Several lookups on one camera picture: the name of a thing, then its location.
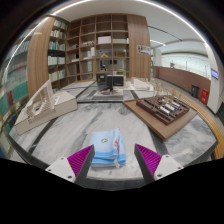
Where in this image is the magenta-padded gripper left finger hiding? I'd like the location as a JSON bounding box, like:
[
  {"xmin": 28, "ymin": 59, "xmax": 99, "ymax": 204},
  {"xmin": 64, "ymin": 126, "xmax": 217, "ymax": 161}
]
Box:
[{"xmin": 45, "ymin": 144, "xmax": 96, "ymax": 188}]

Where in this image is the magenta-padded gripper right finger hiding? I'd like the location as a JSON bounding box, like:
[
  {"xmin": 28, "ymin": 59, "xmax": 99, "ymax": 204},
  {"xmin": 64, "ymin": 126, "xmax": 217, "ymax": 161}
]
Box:
[{"xmin": 133, "ymin": 143, "xmax": 184, "ymax": 185}]

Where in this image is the light blue printed towel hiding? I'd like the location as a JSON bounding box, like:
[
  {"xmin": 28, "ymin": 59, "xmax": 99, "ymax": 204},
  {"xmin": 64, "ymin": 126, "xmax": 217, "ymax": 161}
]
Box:
[{"xmin": 89, "ymin": 127, "xmax": 128, "ymax": 169}]

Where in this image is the dark model on wooden board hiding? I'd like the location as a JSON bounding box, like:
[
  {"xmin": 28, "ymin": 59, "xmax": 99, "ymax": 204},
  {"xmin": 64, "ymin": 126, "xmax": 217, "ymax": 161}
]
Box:
[{"xmin": 122, "ymin": 94, "xmax": 198, "ymax": 141}]

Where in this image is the curved wooden slatted bench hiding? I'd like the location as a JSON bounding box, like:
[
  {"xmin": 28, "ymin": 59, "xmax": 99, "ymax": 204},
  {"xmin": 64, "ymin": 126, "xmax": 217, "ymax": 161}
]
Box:
[{"xmin": 184, "ymin": 92, "xmax": 224, "ymax": 160}]

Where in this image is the grey flat model base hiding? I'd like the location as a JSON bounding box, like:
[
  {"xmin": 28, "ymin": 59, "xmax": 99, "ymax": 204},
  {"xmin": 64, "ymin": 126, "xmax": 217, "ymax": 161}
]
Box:
[{"xmin": 93, "ymin": 88, "xmax": 125, "ymax": 100}]

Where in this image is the small white architectural model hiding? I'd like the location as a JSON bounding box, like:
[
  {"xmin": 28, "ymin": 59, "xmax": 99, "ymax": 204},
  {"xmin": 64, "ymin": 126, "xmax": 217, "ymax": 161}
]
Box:
[{"xmin": 129, "ymin": 77, "xmax": 155, "ymax": 92}]

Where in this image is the black bin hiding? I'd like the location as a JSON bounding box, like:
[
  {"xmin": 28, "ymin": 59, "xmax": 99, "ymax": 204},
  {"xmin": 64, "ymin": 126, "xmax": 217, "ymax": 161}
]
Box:
[{"xmin": 190, "ymin": 84, "xmax": 201, "ymax": 99}]

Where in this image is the large bookcase with books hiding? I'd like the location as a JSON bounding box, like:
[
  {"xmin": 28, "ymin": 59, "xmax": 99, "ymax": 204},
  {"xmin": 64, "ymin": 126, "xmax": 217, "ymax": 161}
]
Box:
[{"xmin": 0, "ymin": 29, "xmax": 38, "ymax": 158}]

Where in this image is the dark shelf unit with books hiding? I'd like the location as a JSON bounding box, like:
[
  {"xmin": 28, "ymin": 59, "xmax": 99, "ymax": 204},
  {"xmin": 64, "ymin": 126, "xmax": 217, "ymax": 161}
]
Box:
[{"xmin": 47, "ymin": 19, "xmax": 69, "ymax": 90}]

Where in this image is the open wooden shelf unit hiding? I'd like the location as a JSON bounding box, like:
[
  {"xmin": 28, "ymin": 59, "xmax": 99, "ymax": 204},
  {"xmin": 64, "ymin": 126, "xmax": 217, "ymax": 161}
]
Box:
[{"xmin": 66, "ymin": 13, "xmax": 130, "ymax": 84}]

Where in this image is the wall screen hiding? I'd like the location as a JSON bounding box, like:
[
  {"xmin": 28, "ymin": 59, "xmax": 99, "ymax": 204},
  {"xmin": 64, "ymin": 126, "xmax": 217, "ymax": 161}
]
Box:
[{"xmin": 210, "ymin": 68, "xmax": 220, "ymax": 81}]

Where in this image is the wall poster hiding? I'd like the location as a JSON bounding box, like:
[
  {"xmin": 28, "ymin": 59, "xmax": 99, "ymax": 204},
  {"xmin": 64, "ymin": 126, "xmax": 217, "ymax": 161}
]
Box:
[{"xmin": 137, "ymin": 44, "xmax": 152, "ymax": 56}]

